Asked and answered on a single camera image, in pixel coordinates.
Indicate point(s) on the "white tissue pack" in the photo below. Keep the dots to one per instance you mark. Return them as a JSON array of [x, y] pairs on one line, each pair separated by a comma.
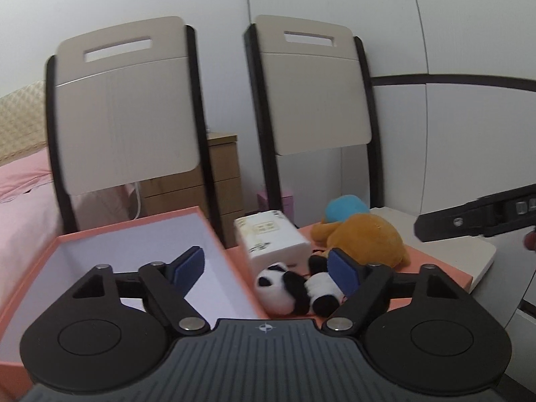
[[267, 238]]

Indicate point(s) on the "right beige chair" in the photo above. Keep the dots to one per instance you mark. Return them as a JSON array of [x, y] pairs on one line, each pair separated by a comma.
[[313, 91]]

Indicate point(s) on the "left beige chair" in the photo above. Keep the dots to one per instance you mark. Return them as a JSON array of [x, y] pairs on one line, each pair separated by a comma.
[[124, 104]]

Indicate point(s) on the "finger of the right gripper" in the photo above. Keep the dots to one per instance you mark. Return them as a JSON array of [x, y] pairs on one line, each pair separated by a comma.
[[487, 216]]

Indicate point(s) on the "orange plush toy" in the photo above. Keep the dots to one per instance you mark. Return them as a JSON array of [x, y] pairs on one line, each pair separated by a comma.
[[366, 238]]

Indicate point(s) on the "beige quilted headboard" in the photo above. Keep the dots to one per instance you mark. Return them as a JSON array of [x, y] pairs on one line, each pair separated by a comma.
[[23, 122]]

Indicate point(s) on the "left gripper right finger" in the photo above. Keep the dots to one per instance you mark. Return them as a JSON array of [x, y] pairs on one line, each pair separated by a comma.
[[422, 331]]

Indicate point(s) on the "blue plush toy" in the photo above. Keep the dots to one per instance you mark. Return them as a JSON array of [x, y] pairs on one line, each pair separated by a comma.
[[343, 207]]

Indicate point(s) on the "salmon shoebox lid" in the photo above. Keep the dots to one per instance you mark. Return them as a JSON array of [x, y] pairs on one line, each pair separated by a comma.
[[241, 269]]

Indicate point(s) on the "panda plush toy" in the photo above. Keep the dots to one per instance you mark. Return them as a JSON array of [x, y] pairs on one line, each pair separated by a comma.
[[284, 292]]

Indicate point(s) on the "beige chair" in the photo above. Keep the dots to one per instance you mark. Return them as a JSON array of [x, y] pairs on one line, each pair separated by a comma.
[[124, 104], [313, 91]]

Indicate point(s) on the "wooden drawer cabinet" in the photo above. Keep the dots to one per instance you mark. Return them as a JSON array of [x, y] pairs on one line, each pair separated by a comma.
[[184, 190]]

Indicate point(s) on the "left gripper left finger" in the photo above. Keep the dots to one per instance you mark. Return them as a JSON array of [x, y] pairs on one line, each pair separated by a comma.
[[110, 329]]

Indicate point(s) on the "salmon shoebox base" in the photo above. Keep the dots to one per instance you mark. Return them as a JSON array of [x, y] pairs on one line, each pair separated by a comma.
[[221, 292]]

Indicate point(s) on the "pink bed blanket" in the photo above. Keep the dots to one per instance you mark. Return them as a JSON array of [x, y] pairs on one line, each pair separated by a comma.
[[30, 218]]

